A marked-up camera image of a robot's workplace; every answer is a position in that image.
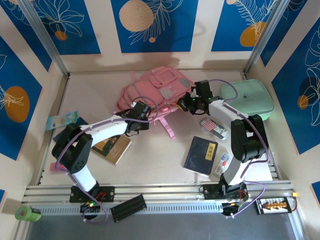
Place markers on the flag print pencil case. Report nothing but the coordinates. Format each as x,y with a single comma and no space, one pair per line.
212,126

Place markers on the pink student backpack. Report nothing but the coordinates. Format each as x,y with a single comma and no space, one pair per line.
145,92

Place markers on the brown portrait cover book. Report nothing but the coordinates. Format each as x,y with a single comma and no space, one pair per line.
117,150

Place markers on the blue book with yellow label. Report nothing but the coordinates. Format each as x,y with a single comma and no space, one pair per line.
197,155

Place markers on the plain dark blue book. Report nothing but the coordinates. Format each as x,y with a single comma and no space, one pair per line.
81,122

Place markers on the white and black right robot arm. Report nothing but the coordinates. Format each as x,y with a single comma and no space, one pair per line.
220,110

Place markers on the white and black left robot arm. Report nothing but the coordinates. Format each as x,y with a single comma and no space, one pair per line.
107,127

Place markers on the light blue tissue pack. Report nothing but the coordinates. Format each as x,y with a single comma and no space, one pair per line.
61,120

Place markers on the mint green zip pouch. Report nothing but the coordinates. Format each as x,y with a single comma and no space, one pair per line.
250,100

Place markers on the clear packet with red label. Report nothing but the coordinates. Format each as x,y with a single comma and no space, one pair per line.
222,163

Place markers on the black ridged block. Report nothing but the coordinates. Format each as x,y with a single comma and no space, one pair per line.
128,208

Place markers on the electronics board with green LED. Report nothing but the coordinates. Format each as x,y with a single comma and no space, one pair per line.
88,205

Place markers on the pink plastic eraser box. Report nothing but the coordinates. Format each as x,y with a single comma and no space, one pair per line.
53,167

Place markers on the electronics board with orange LED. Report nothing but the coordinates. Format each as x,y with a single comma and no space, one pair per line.
235,206

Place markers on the black power distribution board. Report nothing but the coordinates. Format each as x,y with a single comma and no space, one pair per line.
273,205

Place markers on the yellow power connector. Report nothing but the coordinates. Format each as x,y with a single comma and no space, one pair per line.
296,194

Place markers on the green tape roll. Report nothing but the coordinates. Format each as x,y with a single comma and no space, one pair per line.
27,214

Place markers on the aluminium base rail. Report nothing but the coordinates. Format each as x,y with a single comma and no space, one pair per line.
162,191

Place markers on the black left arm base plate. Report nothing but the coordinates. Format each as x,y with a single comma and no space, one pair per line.
107,193

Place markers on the aluminium side rail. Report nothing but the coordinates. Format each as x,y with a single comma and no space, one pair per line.
273,170
62,95

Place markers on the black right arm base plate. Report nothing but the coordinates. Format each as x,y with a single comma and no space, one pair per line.
208,191

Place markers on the aluminium frame post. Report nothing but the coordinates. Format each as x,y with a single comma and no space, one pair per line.
265,37
46,37

